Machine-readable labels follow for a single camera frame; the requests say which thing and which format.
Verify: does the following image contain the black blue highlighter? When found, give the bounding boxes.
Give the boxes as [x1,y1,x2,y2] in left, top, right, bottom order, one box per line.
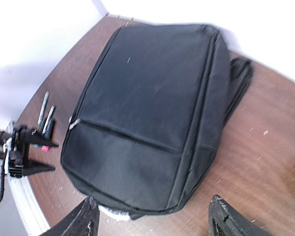
[33,118,56,148]

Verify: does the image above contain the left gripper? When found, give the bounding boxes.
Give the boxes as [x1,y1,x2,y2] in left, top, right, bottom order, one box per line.
[7,125,59,178]

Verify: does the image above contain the green tipped white marker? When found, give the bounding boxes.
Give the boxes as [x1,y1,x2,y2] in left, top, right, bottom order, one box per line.
[37,91,49,126]

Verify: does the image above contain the front aluminium rail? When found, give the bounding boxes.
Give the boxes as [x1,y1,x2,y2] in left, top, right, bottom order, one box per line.
[4,119,51,236]

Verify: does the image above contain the blue tipped white marker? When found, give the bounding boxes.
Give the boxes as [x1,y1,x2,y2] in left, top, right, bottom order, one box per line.
[42,105,56,135]

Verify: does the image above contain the black student backpack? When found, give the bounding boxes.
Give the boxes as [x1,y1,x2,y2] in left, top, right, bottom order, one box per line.
[60,24,254,220]

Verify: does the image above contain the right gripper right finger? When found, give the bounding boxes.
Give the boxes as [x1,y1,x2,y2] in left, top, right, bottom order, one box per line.
[208,195,270,236]

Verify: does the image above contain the black pink highlighter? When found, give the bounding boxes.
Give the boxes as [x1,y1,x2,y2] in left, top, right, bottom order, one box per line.
[41,146,49,151]

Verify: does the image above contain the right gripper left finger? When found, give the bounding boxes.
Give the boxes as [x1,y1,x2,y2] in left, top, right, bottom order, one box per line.
[41,196,100,236]

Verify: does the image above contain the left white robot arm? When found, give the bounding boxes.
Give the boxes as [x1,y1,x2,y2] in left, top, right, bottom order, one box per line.
[0,125,59,178]

